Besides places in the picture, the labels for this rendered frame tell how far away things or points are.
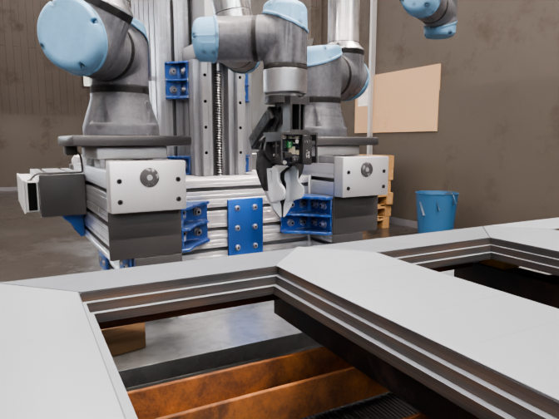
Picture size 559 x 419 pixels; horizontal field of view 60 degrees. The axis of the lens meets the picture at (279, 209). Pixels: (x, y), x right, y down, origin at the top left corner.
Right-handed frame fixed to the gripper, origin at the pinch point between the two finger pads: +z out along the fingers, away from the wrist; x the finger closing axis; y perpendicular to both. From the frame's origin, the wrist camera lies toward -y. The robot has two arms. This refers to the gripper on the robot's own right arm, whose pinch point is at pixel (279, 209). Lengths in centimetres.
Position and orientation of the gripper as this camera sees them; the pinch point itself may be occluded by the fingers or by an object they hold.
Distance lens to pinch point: 88.3
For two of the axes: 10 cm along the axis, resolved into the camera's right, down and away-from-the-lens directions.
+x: 8.8, -0.6, 4.6
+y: 4.7, 1.2, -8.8
